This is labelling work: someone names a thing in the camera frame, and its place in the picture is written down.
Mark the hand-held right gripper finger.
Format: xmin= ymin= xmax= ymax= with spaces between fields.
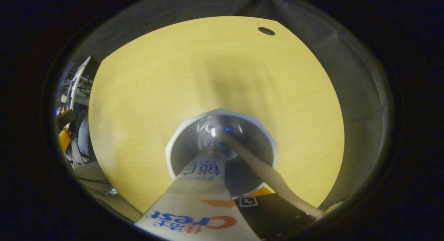
xmin=234 ymin=186 xmax=317 ymax=241

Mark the beige toothbrush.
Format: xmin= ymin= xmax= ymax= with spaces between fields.
xmin=217 ymin=128 xmax=326 ymax=220

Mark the white cup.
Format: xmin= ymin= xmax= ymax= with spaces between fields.
xmin=165 ymin=108 xmax=278 ymax=199

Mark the white toothpaste tube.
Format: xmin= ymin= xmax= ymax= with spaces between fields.
xmin=135 ymin=149 xmax=261 ymax=241

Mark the light wooden desktop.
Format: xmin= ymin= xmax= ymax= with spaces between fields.
xmin=88 ymin=16 xmax=345 ymax=214

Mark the white metal rack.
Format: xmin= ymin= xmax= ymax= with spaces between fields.
xmin=66 ymin=55 xmax=93 ymax=111

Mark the black backdrop cloth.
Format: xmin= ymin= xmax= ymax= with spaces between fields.
xmin=52 ymin=0 xmax=394 ymax=210

